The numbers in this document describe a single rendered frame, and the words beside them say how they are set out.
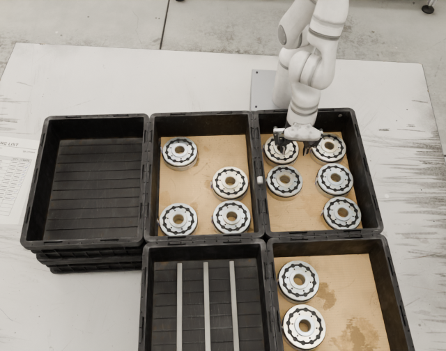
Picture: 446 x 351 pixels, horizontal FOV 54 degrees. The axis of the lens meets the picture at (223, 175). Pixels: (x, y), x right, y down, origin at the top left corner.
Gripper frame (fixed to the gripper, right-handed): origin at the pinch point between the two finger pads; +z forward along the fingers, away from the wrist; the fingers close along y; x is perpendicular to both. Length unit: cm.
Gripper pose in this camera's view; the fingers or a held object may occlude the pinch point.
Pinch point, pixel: (294, 150)
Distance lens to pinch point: 128.0
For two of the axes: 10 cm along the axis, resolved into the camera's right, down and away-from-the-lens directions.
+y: -10.0, -0.6, 0.5
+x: -0.7, 8.4, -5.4
